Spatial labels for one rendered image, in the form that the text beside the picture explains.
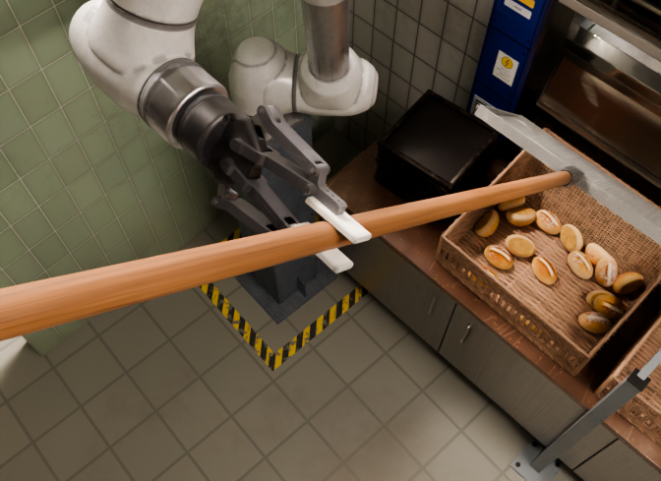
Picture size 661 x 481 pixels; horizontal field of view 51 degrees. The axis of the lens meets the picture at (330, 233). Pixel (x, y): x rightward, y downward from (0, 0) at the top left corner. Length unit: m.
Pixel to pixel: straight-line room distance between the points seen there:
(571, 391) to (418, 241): 0.65
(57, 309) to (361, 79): 1.45
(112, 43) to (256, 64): 1.02
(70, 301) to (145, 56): 0.40
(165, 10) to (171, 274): 0.36
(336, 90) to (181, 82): 1.02
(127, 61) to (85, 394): 2.14
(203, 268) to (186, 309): 2.33
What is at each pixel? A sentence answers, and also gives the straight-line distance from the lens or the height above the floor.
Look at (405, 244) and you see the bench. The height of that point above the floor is 0.58.
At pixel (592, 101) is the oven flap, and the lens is 2.18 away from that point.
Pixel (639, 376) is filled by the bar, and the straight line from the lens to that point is 1.85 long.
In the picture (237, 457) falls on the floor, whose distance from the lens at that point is 2.65.
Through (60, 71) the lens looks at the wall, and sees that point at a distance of 2.07.
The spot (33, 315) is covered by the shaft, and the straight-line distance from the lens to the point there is 0.45.
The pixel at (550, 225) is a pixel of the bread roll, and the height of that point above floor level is 0.63.
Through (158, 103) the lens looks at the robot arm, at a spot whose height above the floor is 1.99.
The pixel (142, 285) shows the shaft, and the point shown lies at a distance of 0.49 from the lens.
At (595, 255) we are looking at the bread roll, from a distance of 2.34.
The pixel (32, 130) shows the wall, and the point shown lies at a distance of 2.13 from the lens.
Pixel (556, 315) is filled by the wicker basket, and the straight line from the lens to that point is 2.26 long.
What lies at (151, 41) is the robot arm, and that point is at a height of 2.02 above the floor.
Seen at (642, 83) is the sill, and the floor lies 1.18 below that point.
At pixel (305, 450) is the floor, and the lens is 2.63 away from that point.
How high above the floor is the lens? 2.56
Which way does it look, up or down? 60 degrees down
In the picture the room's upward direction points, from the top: straight up
